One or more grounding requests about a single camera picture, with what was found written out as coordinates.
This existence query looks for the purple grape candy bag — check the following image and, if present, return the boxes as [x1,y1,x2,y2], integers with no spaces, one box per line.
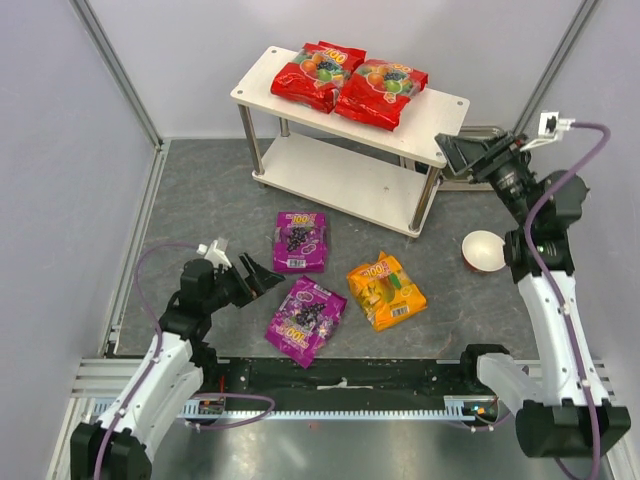
[265,276,347,369]
[272,212,329,274]

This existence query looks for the red fruit candy bag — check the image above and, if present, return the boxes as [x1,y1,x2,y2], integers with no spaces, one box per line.
[270,41,367,113]
[334,59,429,131]

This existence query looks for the orange mango candy bag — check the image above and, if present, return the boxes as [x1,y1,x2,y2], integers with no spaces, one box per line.
[346,251,428,332]

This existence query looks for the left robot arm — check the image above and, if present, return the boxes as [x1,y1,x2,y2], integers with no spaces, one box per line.
[70,249,285,479]

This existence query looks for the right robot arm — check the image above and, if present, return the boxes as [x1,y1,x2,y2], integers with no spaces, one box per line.
[435,132,631,458]

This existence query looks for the white two-tier wooden shelf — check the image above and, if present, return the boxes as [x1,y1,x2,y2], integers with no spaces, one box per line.
[230,46,469,238]

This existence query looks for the metal tray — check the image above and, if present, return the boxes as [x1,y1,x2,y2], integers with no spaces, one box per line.
[434,125,501,192]

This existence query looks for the white and red bowl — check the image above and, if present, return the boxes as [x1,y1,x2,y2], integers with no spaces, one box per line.
[461,230,506,273]

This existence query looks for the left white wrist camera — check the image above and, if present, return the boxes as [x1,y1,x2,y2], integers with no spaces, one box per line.
[196,237,233,269]

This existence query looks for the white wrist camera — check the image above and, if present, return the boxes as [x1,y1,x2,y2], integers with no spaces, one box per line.
[196,237,233,269]
[521,111,576,151]

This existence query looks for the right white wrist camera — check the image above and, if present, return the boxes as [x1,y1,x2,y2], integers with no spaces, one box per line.
[521,111,576,151]

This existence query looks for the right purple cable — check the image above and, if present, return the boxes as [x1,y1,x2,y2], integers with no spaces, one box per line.
[469,120,612,480]

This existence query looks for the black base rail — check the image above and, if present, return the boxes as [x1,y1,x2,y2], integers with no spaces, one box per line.
[201,357,495,399]

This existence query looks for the white slotted cable duct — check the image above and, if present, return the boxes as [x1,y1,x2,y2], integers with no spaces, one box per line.
[92,392,501,421]

